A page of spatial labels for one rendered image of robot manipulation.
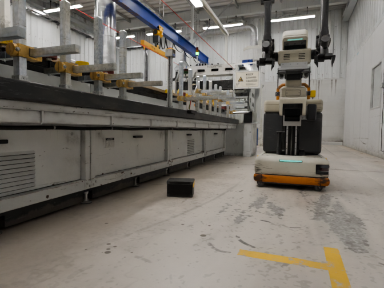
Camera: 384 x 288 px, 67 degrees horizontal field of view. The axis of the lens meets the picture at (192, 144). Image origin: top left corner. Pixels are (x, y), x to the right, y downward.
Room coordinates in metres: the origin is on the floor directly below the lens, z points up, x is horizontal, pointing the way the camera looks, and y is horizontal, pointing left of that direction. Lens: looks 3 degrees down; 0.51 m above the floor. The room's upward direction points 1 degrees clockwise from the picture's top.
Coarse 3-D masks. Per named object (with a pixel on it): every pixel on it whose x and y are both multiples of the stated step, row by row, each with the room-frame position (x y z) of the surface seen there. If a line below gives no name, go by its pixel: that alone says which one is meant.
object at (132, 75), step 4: (140, 72) 1.62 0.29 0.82; (84, 76) 1.75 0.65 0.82; (88, 76) 1.74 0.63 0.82; (108, 76) 1.69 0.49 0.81; (112, 76) 1.68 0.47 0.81; (116, 76) 1.67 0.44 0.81; (120, 76) 1.66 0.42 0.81; (124, 76) 1.65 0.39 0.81; (128, 76) 1.65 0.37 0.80; (132, 76) 1.64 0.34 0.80; (136, 76) 1.63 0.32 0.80; (140, 76) 1.62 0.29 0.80; (80, 80) 1.76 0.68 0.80; (84, 80) 1.75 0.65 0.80; (88, 80) 1.74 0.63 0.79; (108, 80) 1.72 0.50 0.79
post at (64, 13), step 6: (60, 6) 1.44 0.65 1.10; (66, 6) 1.44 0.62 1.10; (60, 12) 1.44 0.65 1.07; (66, 12) 1.44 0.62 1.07; (60, 18) 1.44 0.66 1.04; (66, 18) 1.44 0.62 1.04; (60, 24) 1.44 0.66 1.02; (66, 24) 1.44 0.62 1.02; (60, 30) 1.44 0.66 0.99; (66, 30) 1.44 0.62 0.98; (60, 36) 1.44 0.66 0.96; (66, 36) 1.44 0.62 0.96; (60, 42) 1.44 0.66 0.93; (66, 42) 1.44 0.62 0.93; (60, 60) 1.44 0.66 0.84; (66, 60) 1.44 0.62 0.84; (60, 78) 1.44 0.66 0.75; (66, 78) 1.44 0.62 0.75; (60, 84) 1.44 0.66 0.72; (66, 84) 1.44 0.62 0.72
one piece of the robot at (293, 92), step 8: (280, 56) 2.57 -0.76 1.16; (288, 56) 2.56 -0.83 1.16; (296, 56) 2.53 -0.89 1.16; (304, 56) 2.51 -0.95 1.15; (312, 56) 2.50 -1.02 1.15; (280, 64) 2.58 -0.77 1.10; (288, 72) 2.55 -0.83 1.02; (296, 72) 2.53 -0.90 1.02; (296, 80) 2.56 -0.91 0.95; (288, 88) 2.55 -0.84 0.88; (296, 88) 2.53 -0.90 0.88; (304, 88) 2.51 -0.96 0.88; (280, 96) 2.59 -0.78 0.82; (288, 96) 2.56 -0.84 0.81; (296, 96) 2.54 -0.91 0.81; (304, 96) 2.52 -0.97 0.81; (280, 104) 2.54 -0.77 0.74; (304, 104) 2.48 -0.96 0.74; (280, 112) 2.55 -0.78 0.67; (304, 112) 2.49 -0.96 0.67
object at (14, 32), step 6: (0, 30) 0.94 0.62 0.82; (6, 30) 0.93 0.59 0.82; (12, 30) 0.92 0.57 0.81; (18, 30) 0.92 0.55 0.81; (24, 30) 0.94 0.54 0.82; (0, 36) 0.94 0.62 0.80; (6, 36) 0.93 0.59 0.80; (12, 36) 0.92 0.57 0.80; (18, 36) 0.92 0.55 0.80; (24, 36) 0.94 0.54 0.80
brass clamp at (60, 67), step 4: (56, 64) 1.41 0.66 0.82; (60, 64) 1.41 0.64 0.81; (64, 64) 1.42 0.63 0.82; (68, 64) 1.44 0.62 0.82; (72, 64) 1.46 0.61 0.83; (56, 68) 1.41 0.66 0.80; (60, 68) 1.41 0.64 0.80; (64, 68) 1.41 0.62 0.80; (68, 68) 1.44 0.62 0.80; (72, 68) 1.46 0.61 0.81; (60, 72) 1.43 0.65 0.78; (64, 72) 1.43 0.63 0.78; (68, 72) 1.44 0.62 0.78; (72, 72) 1.46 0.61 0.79; (76, 76) 1.53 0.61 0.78; (80, 76) 1.53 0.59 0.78
